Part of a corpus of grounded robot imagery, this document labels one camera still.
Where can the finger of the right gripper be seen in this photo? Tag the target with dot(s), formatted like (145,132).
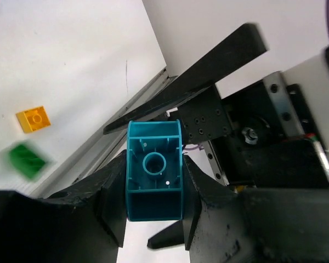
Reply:
(168,237)
(235,51)

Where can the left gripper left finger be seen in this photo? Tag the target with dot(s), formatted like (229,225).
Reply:
(84,222)

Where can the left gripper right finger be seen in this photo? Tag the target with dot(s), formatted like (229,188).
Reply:
(257,224)

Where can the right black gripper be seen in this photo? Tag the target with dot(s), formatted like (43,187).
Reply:
(263,136)

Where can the teal rounded lego brick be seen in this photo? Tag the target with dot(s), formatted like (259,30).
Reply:
(154,188)

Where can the green lego brick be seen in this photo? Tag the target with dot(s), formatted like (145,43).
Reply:
(25,159)

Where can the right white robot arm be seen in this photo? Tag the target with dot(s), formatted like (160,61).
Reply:
(312,76)

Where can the small orange lego brick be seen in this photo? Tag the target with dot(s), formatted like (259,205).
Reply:
(33,119)

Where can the aluminium front rail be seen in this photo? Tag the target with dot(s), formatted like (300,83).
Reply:
(99,149)

